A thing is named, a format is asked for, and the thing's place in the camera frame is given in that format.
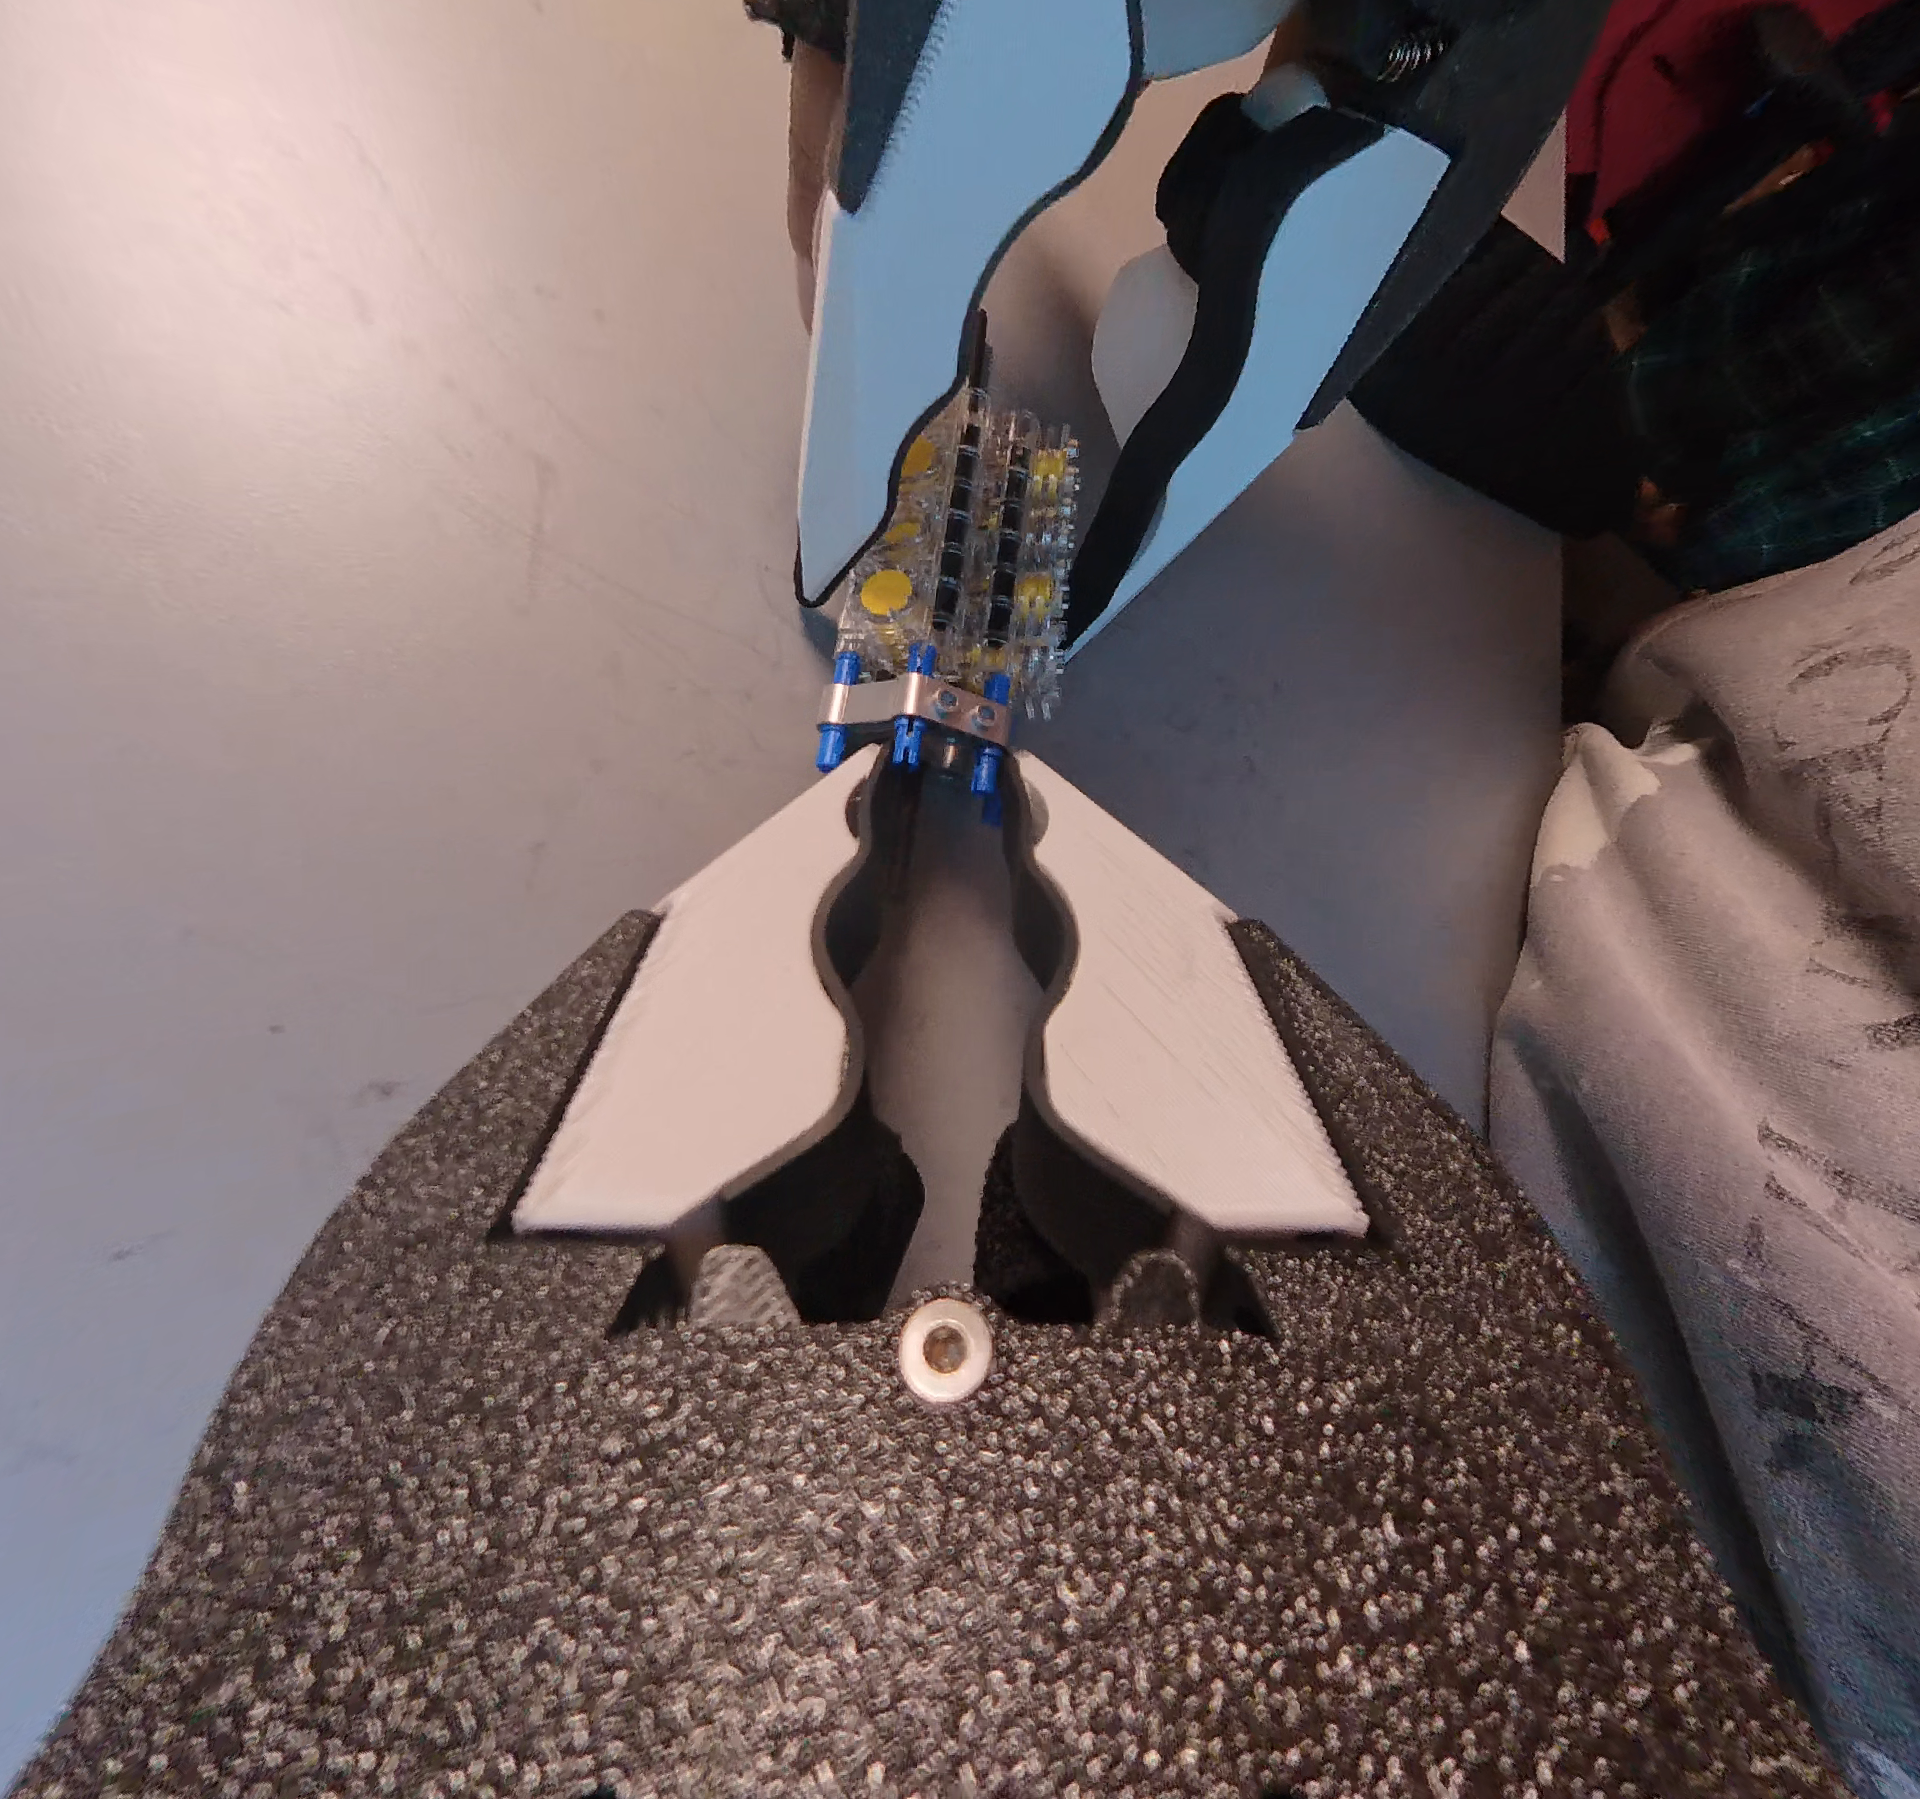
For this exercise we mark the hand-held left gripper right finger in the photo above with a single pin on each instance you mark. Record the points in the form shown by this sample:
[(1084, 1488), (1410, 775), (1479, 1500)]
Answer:
[(1184, 1064)]

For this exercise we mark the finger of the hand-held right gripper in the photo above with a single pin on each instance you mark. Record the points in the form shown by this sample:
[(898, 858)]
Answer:
[(959, 149), (1320, 283)]

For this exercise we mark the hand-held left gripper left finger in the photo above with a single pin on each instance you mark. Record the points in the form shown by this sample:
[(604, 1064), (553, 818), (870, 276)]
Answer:
[(706, 1064)]

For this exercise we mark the blue connector pin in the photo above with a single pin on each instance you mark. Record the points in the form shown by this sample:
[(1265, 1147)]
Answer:
[(830, 742), (987, 764), (910, 742)]

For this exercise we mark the grey beam frame with holes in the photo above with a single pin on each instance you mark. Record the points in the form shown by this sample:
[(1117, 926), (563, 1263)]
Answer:
[(952, 701)]

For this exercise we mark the clear block with yellow pistons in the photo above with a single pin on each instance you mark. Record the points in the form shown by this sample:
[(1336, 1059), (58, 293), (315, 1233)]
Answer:
[(884, 599)]

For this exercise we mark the black office chair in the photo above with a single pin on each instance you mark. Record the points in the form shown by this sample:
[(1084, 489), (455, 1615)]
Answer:
[(1499, 389)]

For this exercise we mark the dark plaid cloth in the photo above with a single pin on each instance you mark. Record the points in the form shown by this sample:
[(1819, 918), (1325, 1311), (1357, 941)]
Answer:
[(1800, 404)]

